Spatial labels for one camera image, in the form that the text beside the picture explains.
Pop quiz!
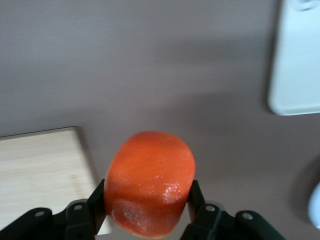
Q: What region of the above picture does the cream tray with bear print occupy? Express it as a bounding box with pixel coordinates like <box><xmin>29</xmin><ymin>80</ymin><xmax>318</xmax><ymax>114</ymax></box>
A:
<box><xmin>266</xmin><ymin>0</ymin><xmax>320</xmax><ymax>116</ymax></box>

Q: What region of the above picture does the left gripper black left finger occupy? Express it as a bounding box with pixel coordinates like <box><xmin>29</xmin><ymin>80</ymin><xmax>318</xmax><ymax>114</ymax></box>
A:
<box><xmin>0</xmin><ymin>178</ymin><xmax>108</xmax><ymax>240</ymax></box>

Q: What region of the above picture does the brown table mat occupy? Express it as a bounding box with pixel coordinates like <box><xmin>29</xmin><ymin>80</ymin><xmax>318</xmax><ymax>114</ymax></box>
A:
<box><xmin>0</xmin><ymin>0</ymin><xmax>320</xmax><ymax>240</ymax></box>

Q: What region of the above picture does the orange fruit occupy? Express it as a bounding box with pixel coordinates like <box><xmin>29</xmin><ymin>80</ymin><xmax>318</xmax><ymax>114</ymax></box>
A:
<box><xmin>103</xmin><ymin>131</ymin><xmax>196</xmax><ymax>238</ymax></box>

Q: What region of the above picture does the white round plate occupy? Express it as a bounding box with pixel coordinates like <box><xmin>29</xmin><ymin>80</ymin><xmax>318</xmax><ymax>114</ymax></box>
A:
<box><xmin>306</xmin><ymin>181</ymin><xmax>320</xmax><ymax>227</ymax></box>

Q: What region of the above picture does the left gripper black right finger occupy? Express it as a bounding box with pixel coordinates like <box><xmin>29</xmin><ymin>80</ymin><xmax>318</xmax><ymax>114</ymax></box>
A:
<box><xmin>179</xmin><ymin>179</ymin><xmax>288</xmax><ymax>240</ymax></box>

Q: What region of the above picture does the bamboo cutting board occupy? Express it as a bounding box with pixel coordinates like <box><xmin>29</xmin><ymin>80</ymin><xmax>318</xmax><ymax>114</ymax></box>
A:
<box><xmin>0</xmin><ymin>126</ymin><xmax>112</xmax><ymax>236</ymax></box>

